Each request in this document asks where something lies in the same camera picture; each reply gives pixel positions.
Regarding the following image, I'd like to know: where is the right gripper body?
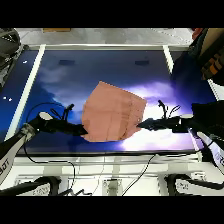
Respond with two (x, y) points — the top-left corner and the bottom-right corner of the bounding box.
(136, 116), (182, 132)

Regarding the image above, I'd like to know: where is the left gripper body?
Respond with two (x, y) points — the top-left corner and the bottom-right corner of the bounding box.
(57, 120), (89, 137)

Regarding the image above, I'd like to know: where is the pink garment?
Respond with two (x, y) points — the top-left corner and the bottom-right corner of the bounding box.
(81, 80), (148, 144)

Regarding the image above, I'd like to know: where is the heap of clothes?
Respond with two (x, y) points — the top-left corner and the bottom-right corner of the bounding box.
(170, 27), (224, 102)

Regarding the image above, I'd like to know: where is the black garment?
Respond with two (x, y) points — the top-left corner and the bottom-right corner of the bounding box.
(191, 100), (224, 142)

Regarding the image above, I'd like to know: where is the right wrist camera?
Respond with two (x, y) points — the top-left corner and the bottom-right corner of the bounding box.
(157, 99), (168, 120)

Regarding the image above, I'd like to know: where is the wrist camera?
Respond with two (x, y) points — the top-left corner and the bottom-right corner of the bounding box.
(61, 103), (76, 122)
(157, 99), (168, 120)

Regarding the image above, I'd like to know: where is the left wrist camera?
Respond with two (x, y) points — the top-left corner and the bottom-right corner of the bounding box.
(61, 103), (76, 122)

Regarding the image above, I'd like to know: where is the black cable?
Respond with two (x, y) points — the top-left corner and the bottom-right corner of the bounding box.
(121, 153), (158, 197)
(22, 101), (77, 197)

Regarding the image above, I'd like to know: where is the silver frame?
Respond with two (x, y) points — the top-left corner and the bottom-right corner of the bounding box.
(0, 43), (224, 197)

